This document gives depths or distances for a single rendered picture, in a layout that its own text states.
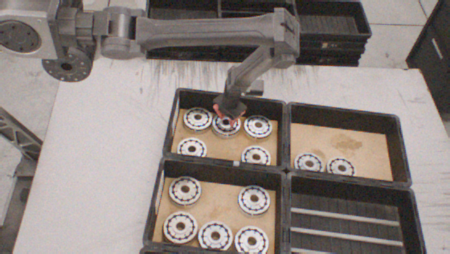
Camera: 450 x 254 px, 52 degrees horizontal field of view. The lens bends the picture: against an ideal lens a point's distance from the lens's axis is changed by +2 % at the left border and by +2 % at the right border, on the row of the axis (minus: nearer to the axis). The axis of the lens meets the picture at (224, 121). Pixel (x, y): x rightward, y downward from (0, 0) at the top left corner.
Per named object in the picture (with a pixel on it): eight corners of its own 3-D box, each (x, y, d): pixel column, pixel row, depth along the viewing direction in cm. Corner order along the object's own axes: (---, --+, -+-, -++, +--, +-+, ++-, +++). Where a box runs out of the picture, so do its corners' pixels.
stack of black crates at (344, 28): (282, 91, 276) (298, 32, 241) (277, 56, 294) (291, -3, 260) (347, 93, 279) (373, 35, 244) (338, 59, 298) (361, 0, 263)
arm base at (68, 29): (65, 34, 109) (54, -9, 99) (100, 37, 109) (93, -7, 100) (58, 60, 103) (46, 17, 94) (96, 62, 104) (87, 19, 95)
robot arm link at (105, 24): (86, 10, 100) (84, 34, 99) (134, 12, 101) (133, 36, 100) (94, 26, 109) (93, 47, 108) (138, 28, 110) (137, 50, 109)
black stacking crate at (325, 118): (280, 190, 155) (286, 171, 146) (281, 121, 173) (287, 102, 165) (398, 205, 155) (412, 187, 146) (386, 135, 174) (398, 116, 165)
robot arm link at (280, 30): (301, -2, 97) (301, 44, 95) (298, 23, 110) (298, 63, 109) (96, 6, 102) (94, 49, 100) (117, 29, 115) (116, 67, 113)
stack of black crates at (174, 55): (147, 87, 268) (143, 26, 234) (150, 51, 287) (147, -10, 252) (215, 89, 272) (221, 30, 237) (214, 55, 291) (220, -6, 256)
